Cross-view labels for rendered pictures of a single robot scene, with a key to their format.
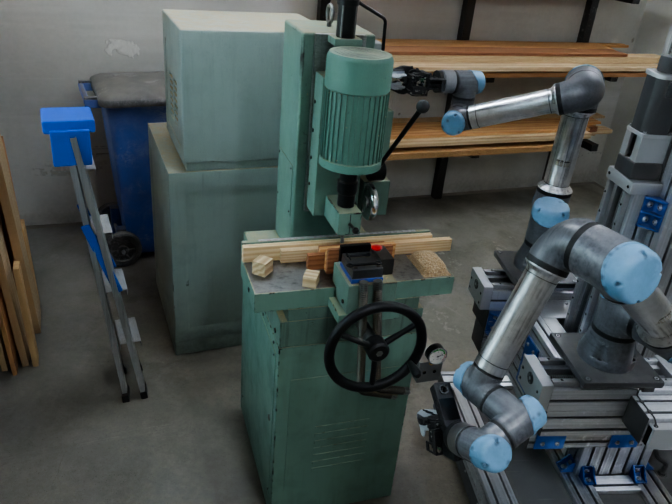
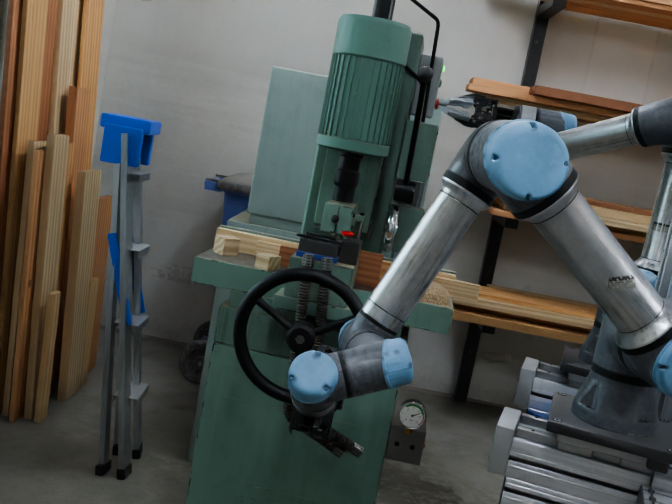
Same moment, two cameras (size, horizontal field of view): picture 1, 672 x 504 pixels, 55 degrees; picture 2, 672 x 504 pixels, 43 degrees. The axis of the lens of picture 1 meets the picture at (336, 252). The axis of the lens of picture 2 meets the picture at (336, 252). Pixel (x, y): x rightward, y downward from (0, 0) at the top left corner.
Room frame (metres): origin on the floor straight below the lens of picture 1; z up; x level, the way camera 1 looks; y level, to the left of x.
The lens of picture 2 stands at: (-0.16, -0.89, 1.24)
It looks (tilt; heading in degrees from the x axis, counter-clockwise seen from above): 8 degrees down; 25
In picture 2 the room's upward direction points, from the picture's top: 11 degrees clockwise
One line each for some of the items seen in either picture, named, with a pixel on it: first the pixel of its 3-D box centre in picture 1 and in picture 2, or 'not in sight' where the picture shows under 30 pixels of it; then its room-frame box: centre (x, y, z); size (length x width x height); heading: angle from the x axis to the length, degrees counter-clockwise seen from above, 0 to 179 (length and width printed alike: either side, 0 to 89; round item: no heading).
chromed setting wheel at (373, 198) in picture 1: (368, 201); (391, 228); (1.88, -0.09, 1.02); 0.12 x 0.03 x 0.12; 20
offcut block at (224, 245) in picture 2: (262, 266); (226, 245); (1.58, 0.20, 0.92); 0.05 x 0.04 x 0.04; 157
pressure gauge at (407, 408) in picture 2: (434, 355); (411, 417); (1.61, -0.33, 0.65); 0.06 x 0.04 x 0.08; 110
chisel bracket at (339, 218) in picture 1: (342, 216); (340, 220); (1.74, -0.01, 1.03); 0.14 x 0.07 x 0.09; 20
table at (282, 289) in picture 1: (352, 283); (323, 290); (1.62, -0.06, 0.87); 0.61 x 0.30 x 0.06; 110
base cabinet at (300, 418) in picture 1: (316, 374); (296, 462); (1.83, 0.03, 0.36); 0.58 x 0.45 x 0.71; 20
